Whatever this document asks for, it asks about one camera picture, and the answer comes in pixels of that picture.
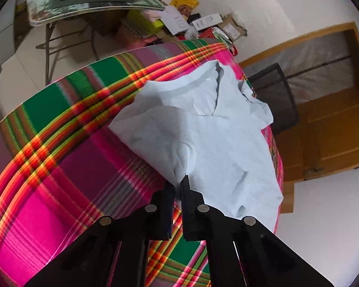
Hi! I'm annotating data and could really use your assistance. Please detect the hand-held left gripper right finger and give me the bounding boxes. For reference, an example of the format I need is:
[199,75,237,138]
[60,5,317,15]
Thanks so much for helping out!
[179,175,336,287]

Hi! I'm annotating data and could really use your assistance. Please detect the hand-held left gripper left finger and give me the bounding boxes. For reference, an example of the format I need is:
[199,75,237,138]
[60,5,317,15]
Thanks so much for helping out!
[24,182,175,287]

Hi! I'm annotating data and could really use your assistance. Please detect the light blue t-shirt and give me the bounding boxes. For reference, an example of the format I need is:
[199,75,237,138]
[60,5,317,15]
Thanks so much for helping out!
[108,60,285,235]

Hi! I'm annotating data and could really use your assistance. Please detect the wooden board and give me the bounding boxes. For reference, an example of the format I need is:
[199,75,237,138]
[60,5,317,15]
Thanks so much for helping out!
[280,181,295,214]

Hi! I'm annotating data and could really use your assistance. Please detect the pink green plaid tablecloth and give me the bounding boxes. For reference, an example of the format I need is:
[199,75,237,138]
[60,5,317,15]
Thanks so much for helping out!
[0,39,285,287]

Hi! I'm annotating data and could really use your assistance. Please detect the black mesh office chair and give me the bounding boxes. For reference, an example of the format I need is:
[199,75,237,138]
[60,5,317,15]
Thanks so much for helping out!
[247,63,300,135]

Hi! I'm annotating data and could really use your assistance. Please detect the wooden door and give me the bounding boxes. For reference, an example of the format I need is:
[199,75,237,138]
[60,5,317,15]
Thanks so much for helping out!
[275,90,359,183]

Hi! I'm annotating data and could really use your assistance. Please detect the pink plastic bin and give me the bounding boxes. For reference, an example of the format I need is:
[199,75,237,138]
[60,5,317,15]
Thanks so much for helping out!
[120,21,156,48]

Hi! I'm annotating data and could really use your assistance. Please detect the brown cardboard box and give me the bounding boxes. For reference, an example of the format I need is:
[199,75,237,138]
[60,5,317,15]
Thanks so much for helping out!
[220,13,248,41]

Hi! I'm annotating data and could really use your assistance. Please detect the white slim box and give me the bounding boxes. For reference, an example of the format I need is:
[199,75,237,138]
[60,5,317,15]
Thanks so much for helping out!
[193,13,223,32]

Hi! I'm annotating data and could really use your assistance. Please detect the white paper sheets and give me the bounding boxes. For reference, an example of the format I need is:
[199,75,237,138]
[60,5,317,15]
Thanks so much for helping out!
[162,6,190,35]

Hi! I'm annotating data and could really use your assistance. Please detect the yellow-green box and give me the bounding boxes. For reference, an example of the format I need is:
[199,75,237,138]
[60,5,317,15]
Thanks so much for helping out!
[128,9,165,35]

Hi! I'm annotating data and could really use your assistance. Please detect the black rod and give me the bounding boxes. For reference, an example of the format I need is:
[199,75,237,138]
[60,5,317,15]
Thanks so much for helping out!
[283,54,352,80]

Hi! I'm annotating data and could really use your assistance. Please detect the clear plastic curtain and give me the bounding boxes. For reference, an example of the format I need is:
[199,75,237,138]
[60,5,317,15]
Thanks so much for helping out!
[245,33,356,102]

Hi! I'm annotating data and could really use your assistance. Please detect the yellow paper bag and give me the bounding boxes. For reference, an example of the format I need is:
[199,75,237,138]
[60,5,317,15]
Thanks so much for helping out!
[170,0,199,15]

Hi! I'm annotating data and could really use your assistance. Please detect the glass-top folding table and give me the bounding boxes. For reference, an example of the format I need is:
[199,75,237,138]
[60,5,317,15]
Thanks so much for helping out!
[27,0,166,81]

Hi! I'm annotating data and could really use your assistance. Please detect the grey cabinet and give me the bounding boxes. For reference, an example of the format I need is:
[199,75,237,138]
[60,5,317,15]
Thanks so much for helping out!
[0,0,18,66]

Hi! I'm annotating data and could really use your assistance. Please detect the metal door handle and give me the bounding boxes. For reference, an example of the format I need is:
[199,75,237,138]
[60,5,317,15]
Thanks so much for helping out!
[302,164,325,178]

